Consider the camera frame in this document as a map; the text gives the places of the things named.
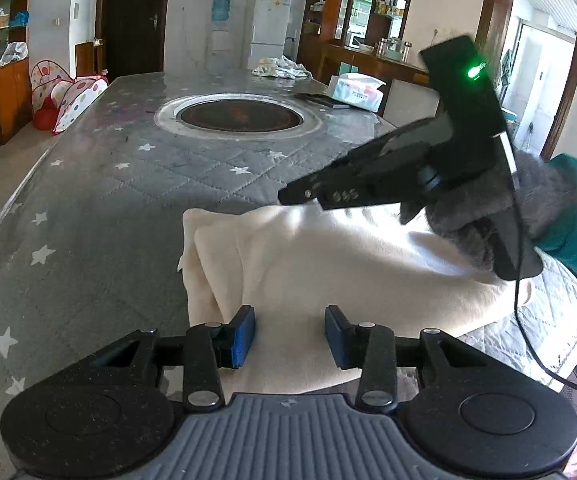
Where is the polka dot play tent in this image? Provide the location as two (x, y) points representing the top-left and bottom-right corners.
(31, 60), (109, 135)

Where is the tissue pack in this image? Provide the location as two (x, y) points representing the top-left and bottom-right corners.
(329, 74), (387, 113)

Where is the dark wooden door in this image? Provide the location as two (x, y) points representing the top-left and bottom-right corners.
(101, 0), (165, 84)

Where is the person's right hand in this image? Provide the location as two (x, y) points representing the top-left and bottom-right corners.
(400, 152), (577, 272)

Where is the white water dispenser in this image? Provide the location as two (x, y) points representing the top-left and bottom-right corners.
(208, 30), (232, 72)

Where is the person's right forearm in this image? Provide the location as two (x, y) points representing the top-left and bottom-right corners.
(511, 152), (577, 282)

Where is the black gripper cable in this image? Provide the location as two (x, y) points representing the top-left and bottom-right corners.
(493, 132), (577, 395)

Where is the round built-in hot pot cooker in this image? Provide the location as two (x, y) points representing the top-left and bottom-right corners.
(154, 91), (324, 141)

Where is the cream cloth garment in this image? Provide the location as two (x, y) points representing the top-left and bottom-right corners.
(176, 205), (534, 396)

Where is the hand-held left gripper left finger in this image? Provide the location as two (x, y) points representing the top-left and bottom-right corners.
(88, 305), (257, 409)

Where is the crumpled white cloth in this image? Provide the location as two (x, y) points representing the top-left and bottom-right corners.
(252, 56), (313, 80)

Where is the grey star quilted table cover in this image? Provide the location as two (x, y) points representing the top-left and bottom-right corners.
(0, 69), (577, 480)

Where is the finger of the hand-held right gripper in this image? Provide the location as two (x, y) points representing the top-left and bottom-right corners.
(277, 117), (452, 211)

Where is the black flat device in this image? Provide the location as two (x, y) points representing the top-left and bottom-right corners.
(293, 92), (350, 110)

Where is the dark wooden sideboard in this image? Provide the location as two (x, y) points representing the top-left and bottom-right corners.
(318, 42), (442, 117)

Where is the dark wooden display shelf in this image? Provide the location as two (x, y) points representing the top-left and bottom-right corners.
(298, 0), (419, 86)

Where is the white fridge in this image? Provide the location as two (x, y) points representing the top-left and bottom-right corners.
(247, 0), (293, 71)

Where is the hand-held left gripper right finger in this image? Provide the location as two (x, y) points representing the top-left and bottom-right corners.
(324, 305), (491, 411)

